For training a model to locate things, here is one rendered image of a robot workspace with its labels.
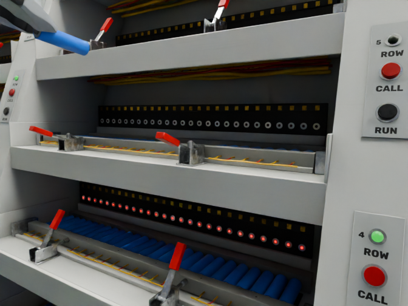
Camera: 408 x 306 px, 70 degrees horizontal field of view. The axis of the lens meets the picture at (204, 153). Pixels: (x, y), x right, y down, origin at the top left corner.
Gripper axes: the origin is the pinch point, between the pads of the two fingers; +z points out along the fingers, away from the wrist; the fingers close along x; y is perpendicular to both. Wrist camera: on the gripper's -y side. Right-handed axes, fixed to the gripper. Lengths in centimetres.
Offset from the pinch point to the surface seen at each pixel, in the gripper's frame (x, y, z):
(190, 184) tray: -13.8, -12.8, 16.9
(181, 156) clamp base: -11.4, -9.3, 16.8
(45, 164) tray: 18.1, -13.6, 17.3
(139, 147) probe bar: 0.2, -7.6, 21.0
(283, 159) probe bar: -24.1, -7.4, 20.8
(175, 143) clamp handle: -12.7, -8.4, 13.0
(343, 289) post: -32.7, -19.9, 16.3
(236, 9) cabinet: -4.7, 28.9, 34.6
